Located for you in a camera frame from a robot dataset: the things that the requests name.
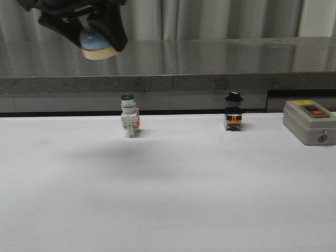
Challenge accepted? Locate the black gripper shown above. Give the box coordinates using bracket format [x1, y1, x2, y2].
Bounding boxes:
[17, 0, 128, 52]

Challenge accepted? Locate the blue and cream desk bell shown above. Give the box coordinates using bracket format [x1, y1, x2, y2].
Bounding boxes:
[79, 27, 118, 60]

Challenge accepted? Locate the grey curtain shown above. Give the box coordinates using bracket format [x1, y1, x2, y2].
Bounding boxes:
[1, 1, 335, 42]

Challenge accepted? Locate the grey stone counter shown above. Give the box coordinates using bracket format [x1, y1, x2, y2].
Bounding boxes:
[1, 37, 335, 114]

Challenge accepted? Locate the green pushbutton switch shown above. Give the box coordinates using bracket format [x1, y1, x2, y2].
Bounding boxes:
[121, 93, 140, 138]

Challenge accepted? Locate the black selector switch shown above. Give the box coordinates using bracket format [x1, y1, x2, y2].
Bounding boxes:
[224, 91, 243, 131]

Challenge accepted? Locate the grey start-stop switch box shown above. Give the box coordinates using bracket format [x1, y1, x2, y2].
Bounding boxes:
[283, 100, 335, 145]

